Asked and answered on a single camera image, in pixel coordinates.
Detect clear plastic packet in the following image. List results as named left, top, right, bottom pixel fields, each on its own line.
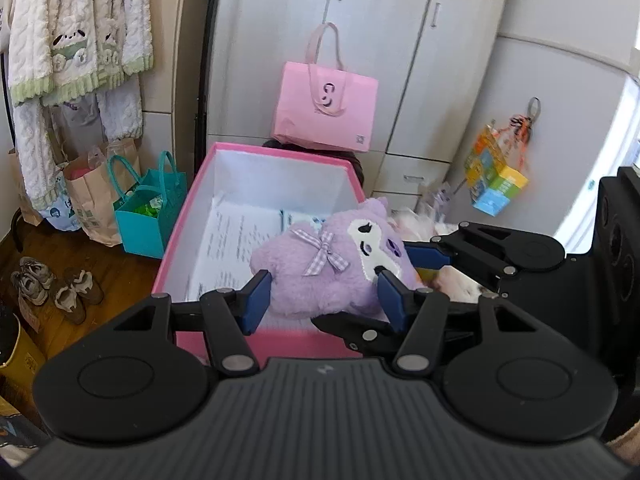
left=425, top=180, right=453, bottom=221

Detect purple plush toy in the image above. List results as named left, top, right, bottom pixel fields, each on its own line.
left=250, top=197, right=426, bottom=318

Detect brown shoe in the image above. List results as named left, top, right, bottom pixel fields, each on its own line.
left=53, top=285, right=89, bottom=326
left=64, top=268, right=104, bottom=306

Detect brown paper bag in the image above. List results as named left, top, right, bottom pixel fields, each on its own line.
left=62, top=139, right=142, bottom=247

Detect printed paper sheets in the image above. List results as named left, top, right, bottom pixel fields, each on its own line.
left=187, top=197, right=328, bottom=328

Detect white wardrobe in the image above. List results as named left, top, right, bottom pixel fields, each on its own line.
left=207, top=0, right=516, bottom=201

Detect grey sneaker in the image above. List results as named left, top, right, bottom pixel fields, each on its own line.
left=10, top=271, right=49, bottom=307
left=19, top=256, right=55, bottom=282

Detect pink paper shopping bag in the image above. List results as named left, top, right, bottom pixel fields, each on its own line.
left=272, top=22, right=378, bottom=152

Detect pink cardboard box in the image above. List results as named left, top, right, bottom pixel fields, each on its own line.
left=151, top=141, right=368, bottom=361

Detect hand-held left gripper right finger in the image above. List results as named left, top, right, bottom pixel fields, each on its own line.
left=377, top=269, right=541, bottom=378

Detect orange black hair ties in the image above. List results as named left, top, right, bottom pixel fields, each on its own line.
left=507, top=116, right=533, bottom=171

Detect colourful hanging gift bag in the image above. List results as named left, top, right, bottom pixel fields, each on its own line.
left=464, top=122, right=530, bottom=217

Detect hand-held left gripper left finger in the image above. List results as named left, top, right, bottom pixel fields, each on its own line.
left=114, top=270, right=273, bottom=377

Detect teal tote bag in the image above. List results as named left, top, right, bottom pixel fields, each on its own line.
left=107, top=150, right=189, bottom=260

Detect white side cabinet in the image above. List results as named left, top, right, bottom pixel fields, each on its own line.
left=445, top=0, right=640, bottom=261

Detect black suitcase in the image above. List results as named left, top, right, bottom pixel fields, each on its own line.
left=262, top=139, right=363, bottom=186

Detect cream fleece pajama pants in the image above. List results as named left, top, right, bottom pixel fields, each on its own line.
left=12, top=76, right=144, bottom=213

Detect black clothes rack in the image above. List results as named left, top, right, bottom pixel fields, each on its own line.
left=0, top=0, right=32, bottom=256

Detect yellow box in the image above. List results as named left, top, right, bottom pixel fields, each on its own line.
left=0, top=310, right=47, bottom=403

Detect white blue plastic bag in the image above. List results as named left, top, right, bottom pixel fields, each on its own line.
left=39, top=165, right=83, bottom=233

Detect cream fleece pajama top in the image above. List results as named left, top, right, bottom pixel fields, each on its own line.
left=7, top=0, right=155, bottom=107

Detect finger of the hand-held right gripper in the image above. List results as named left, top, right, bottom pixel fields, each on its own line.
left=402, top=222, right=521, bottom=291
left=310, top=312, right=481, bottom=357

